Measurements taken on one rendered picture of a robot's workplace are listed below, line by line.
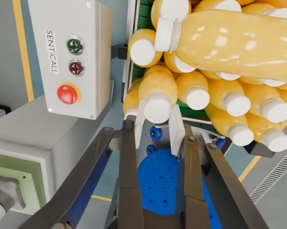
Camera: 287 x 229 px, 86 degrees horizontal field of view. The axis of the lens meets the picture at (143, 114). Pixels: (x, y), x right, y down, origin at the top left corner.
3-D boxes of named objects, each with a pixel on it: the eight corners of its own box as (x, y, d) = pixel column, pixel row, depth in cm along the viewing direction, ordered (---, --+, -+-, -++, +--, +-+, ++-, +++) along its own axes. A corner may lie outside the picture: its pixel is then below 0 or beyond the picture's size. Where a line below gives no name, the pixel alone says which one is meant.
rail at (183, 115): (127, 106, 45) (125, 110, 43) (127, 103, 45) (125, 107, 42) (259, 127, 45) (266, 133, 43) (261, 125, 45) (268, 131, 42)
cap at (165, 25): (175, 10, 18) (160, 8, 18) (170, 40, 18) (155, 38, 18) (169, 32, 22) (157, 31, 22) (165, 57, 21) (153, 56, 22)
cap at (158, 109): (158, 88, 21) (158, 92, 20) (176, 107, 22) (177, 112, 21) (139, 105, 23) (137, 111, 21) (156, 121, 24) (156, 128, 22)
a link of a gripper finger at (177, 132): (178, 131, 15) (185, 133, 15) (173, 102, 21) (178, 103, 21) (171, 155, 16) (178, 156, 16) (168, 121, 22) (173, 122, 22)
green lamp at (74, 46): (69, 52, 25) (65, 52, 24) (68, 37, 24) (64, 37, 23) (82, 53, 25) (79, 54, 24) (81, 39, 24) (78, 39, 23)
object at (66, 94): (61, 100, 29) (57, 103, 28) (58, 82, 28) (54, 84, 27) (79, 103, 29) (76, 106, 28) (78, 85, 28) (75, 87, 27)
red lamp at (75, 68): (71, 73, 27) (67, 74, 26) (70, 60, 26) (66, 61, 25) (83, 75, 27) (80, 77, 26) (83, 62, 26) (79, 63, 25)
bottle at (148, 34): (131, 48, 43) (115, 58, 26) (145, 23, 40) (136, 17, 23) (152, 63, 44) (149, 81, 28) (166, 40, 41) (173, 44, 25)
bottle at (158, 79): (159, 53, 36) (159, 72, 20) (178, 75, 38) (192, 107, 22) (138, 74, 39) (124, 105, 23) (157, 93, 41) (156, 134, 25)
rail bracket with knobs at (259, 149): (227, 133, 53) (242, 153, 44) (236, 115, 50) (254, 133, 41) (255, 137, 53) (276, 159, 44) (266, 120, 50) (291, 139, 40)
